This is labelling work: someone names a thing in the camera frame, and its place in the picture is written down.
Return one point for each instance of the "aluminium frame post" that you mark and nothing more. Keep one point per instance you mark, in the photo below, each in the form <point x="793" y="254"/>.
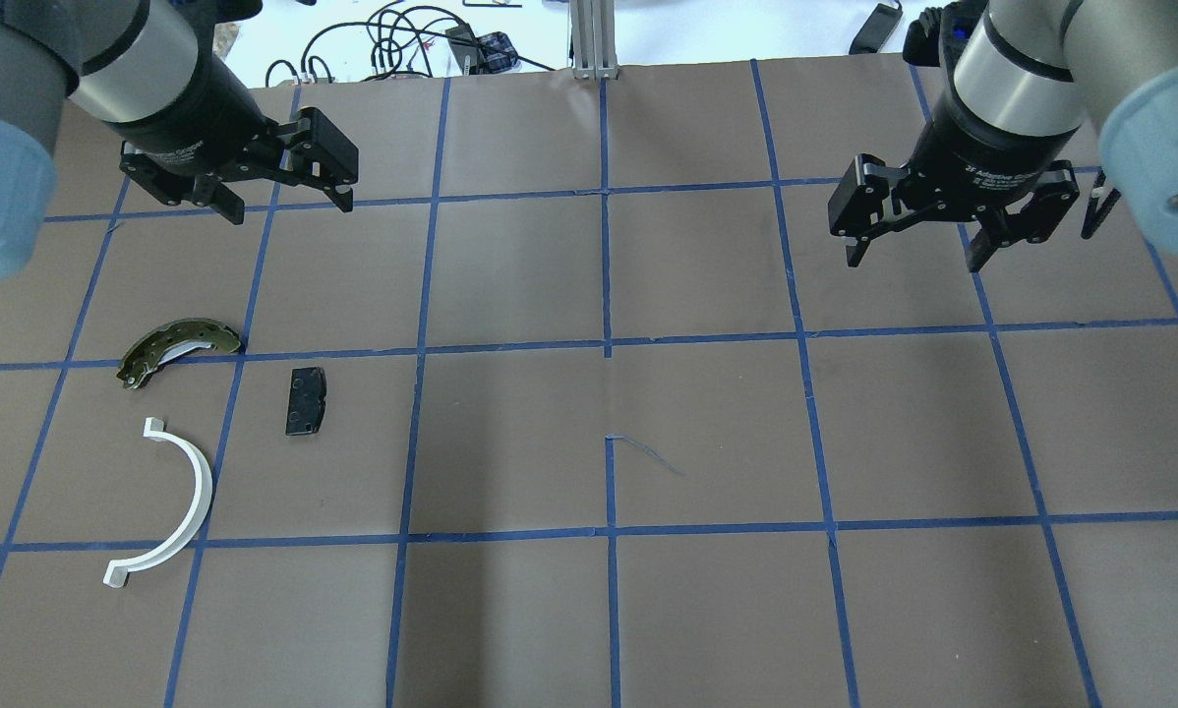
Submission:
<point x="593" y="39"/>

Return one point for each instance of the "black brake pad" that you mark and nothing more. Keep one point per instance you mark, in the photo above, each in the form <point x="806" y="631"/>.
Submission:
<point x="306" y="401"/>

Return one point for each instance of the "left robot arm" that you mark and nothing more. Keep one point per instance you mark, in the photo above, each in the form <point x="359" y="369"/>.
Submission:
<point x="147" y="70"/>

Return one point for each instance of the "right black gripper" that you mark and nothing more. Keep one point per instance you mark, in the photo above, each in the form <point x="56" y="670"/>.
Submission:
<point x="982" y="149"/>

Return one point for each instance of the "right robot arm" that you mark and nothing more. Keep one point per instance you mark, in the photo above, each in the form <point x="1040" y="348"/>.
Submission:
<point x="1020" y="79"/>

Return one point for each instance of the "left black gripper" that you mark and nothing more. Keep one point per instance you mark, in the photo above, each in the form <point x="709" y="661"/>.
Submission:
<point x="193" y="116"/>

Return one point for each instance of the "black power adapter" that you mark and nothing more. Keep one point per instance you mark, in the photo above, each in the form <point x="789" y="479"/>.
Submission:
<point x="877" y="28"/>

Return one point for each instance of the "green brake shoe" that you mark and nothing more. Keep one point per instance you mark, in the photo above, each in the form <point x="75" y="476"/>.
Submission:
<point x="171" y="341"/>

